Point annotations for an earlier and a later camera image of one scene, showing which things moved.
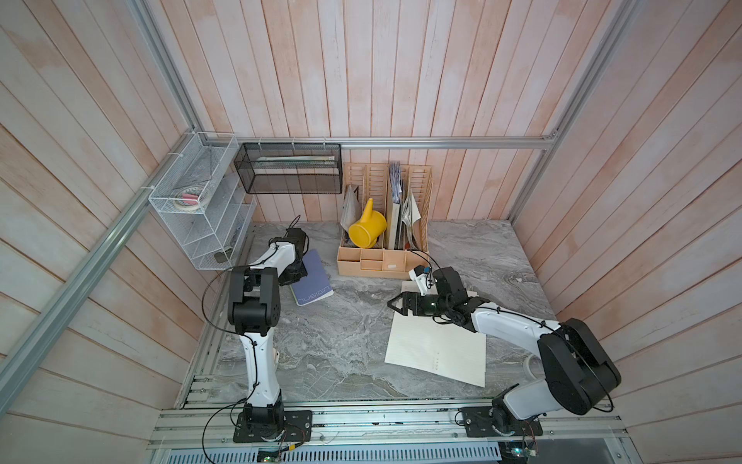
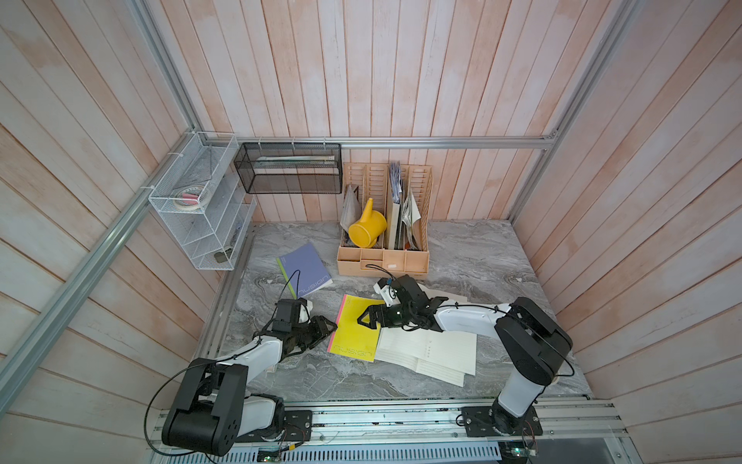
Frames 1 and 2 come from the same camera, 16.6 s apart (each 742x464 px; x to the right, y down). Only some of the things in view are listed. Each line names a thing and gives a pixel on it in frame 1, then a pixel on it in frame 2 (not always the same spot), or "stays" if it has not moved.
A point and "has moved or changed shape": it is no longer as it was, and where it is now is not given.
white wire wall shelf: (203, 204) stays
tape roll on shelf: (191, 197) stays
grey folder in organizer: (351, 210) stays
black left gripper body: (293, 273) → (307, 334)
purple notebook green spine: (316, 284) has moved or changed shape
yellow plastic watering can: (366, 232) stays
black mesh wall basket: (291, 168) stays
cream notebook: (442, 349) has moved or changed shape
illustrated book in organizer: (410, 215) stays
